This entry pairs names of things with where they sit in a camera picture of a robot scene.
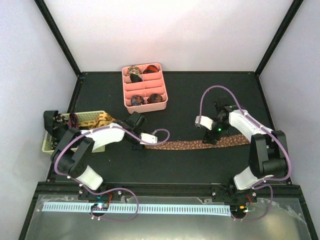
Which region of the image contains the brown floral necktie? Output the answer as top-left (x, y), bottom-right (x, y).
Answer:
top-left (145, 134), bottom-right (250, 151)

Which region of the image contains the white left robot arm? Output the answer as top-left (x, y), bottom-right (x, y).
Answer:
top-left (50, 112), bottom-right (145, 200)

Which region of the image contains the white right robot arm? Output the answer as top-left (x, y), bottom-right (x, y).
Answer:
top-left (195, 101), bottom-right (292, 202)

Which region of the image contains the yellow patterned tie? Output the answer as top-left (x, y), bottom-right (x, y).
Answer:
top-left (78, 113), bottom-right (116, 130)

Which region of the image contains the blue patterned rolled tie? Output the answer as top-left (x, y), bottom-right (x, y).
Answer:
top-left (130, 95), bottom-right (145, 107)

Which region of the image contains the dark brown rolled tie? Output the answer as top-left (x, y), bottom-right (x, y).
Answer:
top-left (147, 93), bottom-right (163, 104)

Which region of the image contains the pink divided organizer box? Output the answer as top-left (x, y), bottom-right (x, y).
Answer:
top-left (121, 62), bottom-right (168, 114)

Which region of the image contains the light green plastic basket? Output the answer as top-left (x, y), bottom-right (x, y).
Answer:
top-left (42, 110), bottom-right (105, 155)

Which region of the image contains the dark striped tie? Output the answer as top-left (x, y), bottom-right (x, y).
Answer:
top-left (67, 113), bottom-right (79, 129)

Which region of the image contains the floral rolled tie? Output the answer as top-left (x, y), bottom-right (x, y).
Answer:
top-left (126, 65), bottom-right (142, 76)

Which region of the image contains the black orange rolled tie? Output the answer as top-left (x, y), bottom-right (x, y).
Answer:
top-left (142, 64), bottom-right (159, 74)

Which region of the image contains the black patterned tie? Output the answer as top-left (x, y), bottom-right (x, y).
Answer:
top-left (43, 110), bottom-right (69, 140)

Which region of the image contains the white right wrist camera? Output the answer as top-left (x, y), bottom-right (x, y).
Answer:
top-left (195, 115), bottom-right (214, 130)

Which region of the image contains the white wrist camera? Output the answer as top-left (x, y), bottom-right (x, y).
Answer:
top-left (140, 133), bottom-right (158, 146)
top-left (195, 115), bottom-right (214, 130)

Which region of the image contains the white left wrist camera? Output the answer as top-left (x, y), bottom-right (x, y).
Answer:
top-left (140, 133), bottom-right (158, 146)

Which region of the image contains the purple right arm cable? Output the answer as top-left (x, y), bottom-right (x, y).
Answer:
top-left (199, 85), bottom-right (293, 222)

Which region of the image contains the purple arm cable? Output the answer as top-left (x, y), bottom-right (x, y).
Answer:
top-left (53, 125), bottom-right (171, 222)
top-left (199, 85), bottom-right (293, 222)

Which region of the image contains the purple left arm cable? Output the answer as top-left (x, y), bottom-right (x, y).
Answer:
top-left (53, 125), bottom-right (171, 222)

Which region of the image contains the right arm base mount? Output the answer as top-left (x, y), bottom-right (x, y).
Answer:
top-left (211, 183), bottom-right (258, 220)

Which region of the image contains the light blue cable duct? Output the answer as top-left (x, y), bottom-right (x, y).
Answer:
top-left (41, 202), bottom-right (231, 217)

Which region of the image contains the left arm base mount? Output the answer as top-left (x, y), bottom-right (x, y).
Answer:
top-left (77, 186), bottom-right (124, 217)

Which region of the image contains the black corner frame post right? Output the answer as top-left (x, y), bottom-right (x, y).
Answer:
top-left (254, 0), bottom-right (304, 77)

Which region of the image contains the black corner frame post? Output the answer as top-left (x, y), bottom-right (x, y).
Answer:
top-left (254, 0), bottom-right (304, 77)
top-left (34, 0), bottom-right (82, 77)

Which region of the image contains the black corner frame post left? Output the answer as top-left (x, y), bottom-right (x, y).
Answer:
top-left (34, 0), bottom-right (82, 77)

